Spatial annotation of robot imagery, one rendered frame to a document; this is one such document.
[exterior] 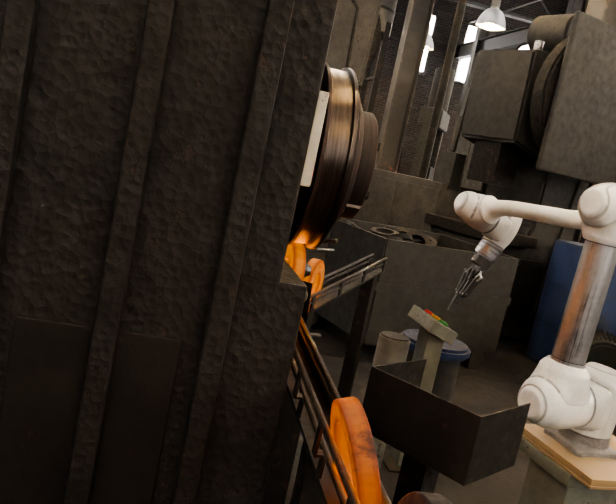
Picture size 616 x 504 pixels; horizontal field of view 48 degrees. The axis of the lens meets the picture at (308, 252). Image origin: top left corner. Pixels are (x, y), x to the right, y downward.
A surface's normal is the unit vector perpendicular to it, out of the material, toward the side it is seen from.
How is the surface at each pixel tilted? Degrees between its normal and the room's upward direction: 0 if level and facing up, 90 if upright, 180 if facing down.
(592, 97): 90
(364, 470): 72
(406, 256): 90
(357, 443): 50
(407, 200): 90
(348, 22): 90
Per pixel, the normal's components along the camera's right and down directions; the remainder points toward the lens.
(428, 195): -0.84, -0.10
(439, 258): 0.44, 0.22
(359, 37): -0.05, 0.14
